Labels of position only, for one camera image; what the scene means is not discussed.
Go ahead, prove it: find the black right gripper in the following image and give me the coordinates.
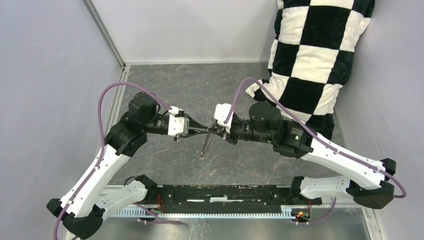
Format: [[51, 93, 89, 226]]
[[208, 118, 274, 145]]

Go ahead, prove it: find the aluminium frame rail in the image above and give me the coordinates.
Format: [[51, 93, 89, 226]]
[[82, 0, 131, 135]]

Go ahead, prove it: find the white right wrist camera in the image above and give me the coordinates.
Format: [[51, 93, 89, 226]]
[[214, 103, 233, 126]]

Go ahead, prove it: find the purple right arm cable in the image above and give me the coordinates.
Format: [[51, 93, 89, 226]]
[[223, 77, 408, 226]]

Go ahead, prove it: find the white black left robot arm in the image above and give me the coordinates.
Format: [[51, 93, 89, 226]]
[[46, 92, 208, 240]]

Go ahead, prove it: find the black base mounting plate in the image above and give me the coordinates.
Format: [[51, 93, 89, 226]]
[[139, 184, 323, 214]]

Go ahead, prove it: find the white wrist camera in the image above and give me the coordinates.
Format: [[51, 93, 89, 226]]
[[214, 103, 233, 126], [167, 106, 190, 138]]

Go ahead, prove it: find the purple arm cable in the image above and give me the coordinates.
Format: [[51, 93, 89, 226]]
[[52, 81, 185, 240], [223, 77, 408, 226]]

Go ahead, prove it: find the white slotted cable duct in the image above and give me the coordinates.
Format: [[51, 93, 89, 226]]
[[86, 206, 294, 220]]

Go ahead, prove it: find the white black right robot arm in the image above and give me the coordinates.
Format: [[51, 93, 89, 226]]
[[208, 101, 396, 210]]

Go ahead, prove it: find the black white checkered pillow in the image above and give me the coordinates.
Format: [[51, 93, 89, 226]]
[[245, 0, 376, 139]]

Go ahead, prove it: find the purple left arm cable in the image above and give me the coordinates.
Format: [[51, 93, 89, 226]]
[[52, 81, 185, 240]]

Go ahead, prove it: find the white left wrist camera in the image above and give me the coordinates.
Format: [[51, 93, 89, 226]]
[[167, 106, 190, 138]]

